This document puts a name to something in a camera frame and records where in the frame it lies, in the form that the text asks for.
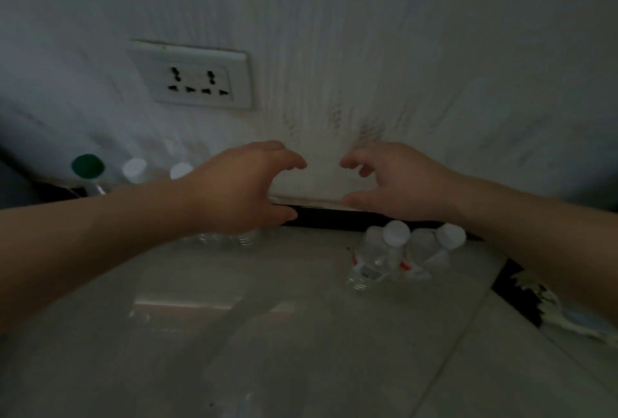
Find clear plastic water bottle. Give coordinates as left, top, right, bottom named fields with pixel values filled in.
left=230, top=228, right=263, bottom=246

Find green capped plastic bottle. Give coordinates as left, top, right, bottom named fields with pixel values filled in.
left=70, top=153, right=108, bottom=196

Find person's left forearm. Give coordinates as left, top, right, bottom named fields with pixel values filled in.
left=0, top=175, right=195, bottom=336

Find white capped clear water bottle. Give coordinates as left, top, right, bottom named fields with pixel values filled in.
left=121, top=157, right=148, bottom=185
left=405, top=223, right=467, bottom=281
left=345, top=220, right=411, bottom=292
left=169, top=162, right=229, bottom=246

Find person's right forearm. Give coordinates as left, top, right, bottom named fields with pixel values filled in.
left=456, top=172, right=618, bottom=328

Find person's left hand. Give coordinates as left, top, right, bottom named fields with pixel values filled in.
left=182, top=141, right=308, bottom=236

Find torn white paper scraps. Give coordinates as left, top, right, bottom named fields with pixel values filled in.
left=511, top=271, right=618, bottom=342

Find white wall power socket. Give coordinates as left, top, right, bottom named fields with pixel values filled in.
left=127, top=39, right=254, bottom=110

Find person's right hand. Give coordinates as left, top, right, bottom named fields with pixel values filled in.
left=339, top=142, right=467, bottom=224

